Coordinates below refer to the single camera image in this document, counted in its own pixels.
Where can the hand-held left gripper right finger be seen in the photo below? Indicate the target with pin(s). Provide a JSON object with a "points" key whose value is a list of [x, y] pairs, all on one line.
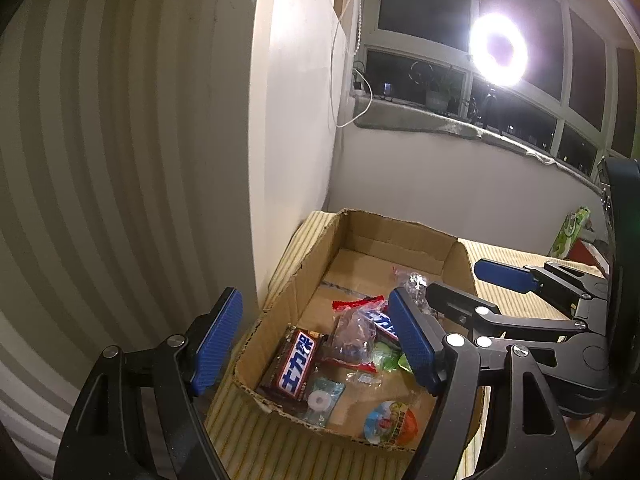
{"points": [[412, 345]]}

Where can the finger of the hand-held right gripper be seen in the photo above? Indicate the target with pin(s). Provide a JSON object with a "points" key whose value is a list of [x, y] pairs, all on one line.
{"points": [[465, 310], [502, 275]]}

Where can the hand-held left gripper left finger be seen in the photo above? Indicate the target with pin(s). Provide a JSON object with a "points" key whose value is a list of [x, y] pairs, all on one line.
{"points": [[217, 340]]}

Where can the green candy packet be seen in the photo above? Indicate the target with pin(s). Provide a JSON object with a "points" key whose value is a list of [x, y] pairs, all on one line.
{"points": [[387, 357]]}

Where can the brown chocolate bar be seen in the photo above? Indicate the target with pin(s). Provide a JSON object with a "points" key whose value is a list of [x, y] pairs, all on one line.
{"points": [[295, 365], [382, 322]]}

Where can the clear red-edged brownie packet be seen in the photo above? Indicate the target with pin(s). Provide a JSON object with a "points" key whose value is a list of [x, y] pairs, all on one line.
{"points": [[350, 332], [415, 282]]}

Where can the egg-shaped snack capsule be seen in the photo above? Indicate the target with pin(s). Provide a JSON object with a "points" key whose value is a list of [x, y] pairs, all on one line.
{"points": [[387, 422]]}

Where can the cardboard box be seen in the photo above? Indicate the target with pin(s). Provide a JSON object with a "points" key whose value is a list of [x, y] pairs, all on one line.
{"points": [[380, 255]]}

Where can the red box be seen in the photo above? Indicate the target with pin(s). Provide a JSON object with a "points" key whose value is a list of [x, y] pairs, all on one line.
{"points": [[582, 252]]}

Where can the green printed bag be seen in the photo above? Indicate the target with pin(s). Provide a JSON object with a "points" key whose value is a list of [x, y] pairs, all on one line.
{"points": [[567, 232]]}

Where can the black tripod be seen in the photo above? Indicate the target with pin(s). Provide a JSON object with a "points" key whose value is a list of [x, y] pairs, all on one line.
{"points": [[489, 105]]}

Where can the potted plant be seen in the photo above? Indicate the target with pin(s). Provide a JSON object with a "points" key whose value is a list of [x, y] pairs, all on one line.
{"points": [[437, 97]]}

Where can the white framed window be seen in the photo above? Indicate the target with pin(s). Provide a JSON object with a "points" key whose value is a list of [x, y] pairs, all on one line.
{"points": [[417, 52]]}

